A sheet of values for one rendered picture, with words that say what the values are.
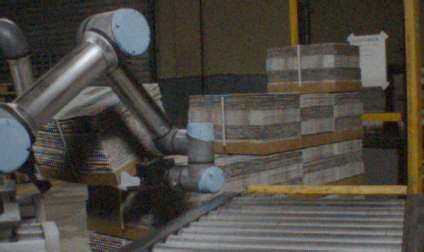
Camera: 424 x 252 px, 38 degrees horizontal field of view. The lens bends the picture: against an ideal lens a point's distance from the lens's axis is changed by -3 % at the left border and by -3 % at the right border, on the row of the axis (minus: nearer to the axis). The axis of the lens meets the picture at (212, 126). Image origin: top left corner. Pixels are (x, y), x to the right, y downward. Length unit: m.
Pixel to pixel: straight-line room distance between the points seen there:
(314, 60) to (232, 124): 0.65
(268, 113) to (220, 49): 6.89
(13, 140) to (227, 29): 8.07
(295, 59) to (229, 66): 6.26
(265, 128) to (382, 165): 1.29
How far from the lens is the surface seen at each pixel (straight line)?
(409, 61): 3.32
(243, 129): 2.45
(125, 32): 1.48
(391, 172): 3.55
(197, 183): 1.69
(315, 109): 2.74
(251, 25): 9.19
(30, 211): 1.95
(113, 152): 1.88
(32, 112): 1.37
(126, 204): 2.09
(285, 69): 3.03
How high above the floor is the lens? 1.08
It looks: 3 degrees down
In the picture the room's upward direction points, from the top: 2 degrees counter-clockwise
